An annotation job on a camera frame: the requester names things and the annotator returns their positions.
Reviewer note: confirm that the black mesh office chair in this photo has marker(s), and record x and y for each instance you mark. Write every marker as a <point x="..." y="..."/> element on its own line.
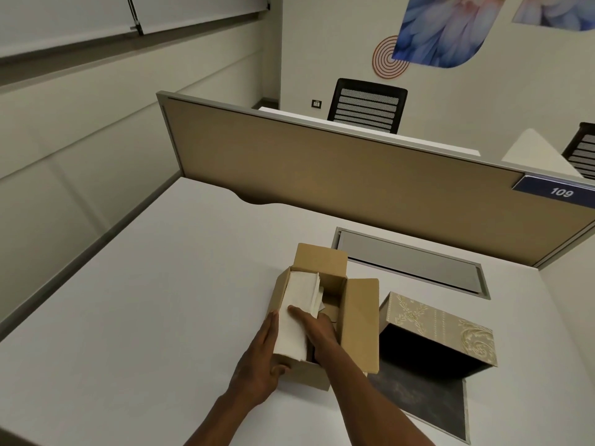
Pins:
<point x="367" y="106"/>
<point x="583" y="153"/>

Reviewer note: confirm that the white desk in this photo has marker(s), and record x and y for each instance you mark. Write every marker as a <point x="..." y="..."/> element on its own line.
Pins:
<point x="534" y="150"/>
<point x="418" y="136"/>

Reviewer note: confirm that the brown cardboard box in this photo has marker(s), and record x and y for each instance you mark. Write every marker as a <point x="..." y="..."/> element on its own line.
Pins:
<point x="358" y="320"/>

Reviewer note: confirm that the person's left hand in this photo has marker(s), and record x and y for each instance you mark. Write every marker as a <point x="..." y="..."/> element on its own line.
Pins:
<point x="253" y="371"/>

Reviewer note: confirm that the orange spiral wall decal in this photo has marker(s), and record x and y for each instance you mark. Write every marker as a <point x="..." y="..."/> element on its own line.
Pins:
<point x="386" y="60"/>

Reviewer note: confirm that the person's right forearm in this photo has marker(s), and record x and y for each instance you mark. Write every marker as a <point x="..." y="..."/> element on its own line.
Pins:
<point x="367" y="399"/>

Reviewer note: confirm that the white roller blind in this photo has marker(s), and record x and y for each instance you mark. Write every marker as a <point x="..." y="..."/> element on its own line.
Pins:
<point x="60" y="23"/>
<point x="200" y="6"/>

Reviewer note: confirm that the large blue flower wall art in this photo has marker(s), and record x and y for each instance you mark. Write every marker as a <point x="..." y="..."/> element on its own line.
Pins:
<point x="446" y="27"/>

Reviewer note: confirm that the tan desk partition panel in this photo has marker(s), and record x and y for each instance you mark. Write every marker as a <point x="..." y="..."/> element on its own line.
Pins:
<point x="372" y="181"/>

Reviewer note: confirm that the person's left thumb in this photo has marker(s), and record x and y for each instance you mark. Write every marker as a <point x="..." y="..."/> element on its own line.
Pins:
<point x="281" y="370"/>

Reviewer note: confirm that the small blue flower wall art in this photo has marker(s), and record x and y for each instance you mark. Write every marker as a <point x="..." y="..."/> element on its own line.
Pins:
<point x="558" y="9"/>

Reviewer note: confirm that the blue desk number sign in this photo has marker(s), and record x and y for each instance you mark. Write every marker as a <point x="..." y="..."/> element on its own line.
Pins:
<point x="555" y="191"/>

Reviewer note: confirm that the beige patterned tissue box cover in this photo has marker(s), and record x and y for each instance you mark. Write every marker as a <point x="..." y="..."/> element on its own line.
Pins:
<point x="441" y="327"/>

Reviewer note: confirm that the white paper tissue stack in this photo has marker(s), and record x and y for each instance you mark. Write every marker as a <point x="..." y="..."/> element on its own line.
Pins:
<point x="295" y="301"/>

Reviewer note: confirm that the person's right hand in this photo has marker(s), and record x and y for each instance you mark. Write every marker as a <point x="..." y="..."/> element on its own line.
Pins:
<point x="320" y="339"/>

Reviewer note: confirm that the person's left forearm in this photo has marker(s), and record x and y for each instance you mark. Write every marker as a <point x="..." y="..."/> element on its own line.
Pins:
<point x="211" y="420"/>

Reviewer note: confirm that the person's right thumb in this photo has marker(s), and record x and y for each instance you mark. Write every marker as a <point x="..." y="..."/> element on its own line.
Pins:
<point x="301" y="313"/>

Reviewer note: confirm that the dark grey base panel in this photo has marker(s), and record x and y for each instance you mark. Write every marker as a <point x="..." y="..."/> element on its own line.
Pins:
<point x="423" y="404"/>

